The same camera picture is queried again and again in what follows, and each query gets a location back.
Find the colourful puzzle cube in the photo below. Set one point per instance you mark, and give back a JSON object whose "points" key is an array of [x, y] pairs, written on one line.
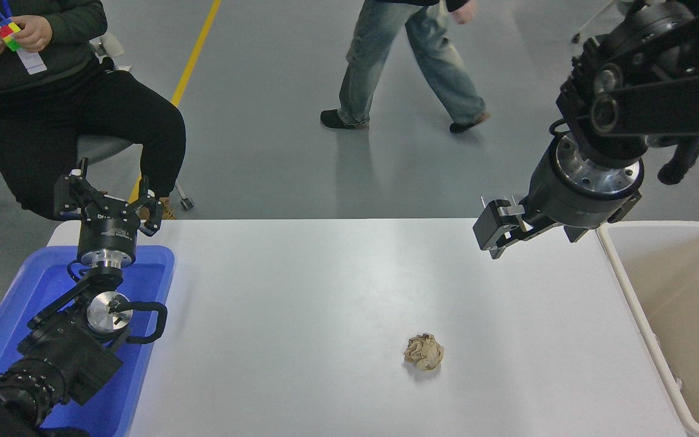
{"points": [[10, 33]]}

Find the walking person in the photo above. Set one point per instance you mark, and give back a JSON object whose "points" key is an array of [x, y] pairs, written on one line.
{"points": [[374, 54]]}

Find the seated person's left hand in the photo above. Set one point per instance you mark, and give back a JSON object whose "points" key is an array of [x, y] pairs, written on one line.
{"points": [[37, 33]]}

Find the walking person's hand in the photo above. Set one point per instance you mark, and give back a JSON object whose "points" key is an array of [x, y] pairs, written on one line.
{"points": [[463, 12]]}

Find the seated person's left forearm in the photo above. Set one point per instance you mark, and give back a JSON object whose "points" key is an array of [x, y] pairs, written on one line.
{"points": [[79, 24]]}

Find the blue plastic tray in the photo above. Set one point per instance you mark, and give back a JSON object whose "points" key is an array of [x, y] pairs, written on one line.
{"points": [[152, 273]]}

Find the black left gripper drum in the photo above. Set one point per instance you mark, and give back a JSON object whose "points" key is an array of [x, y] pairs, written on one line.
{"points": [[108, 233]]}

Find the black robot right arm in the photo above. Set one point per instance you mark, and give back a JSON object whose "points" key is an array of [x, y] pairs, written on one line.
{"points": [[659, 109]]}

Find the white wheeled chair frame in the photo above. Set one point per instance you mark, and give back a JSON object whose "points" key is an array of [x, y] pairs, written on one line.
{"points": [[594, 20]]}

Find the large pale bin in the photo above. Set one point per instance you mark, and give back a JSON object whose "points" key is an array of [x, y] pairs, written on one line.
{"points": [[689, 315]]}

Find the crumpled tan paper ball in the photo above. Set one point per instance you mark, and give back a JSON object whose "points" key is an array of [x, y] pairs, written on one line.
{"points": [[424, 352]]}

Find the seated person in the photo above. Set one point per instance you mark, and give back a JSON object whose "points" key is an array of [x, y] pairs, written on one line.
{"points": [[70, 127]]}

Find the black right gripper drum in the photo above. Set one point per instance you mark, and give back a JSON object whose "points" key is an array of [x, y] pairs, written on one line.
{"points": [[562, 200]]}

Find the white badge card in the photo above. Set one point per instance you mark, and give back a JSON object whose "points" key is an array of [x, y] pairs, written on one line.
{"points": [[31, 60]]}

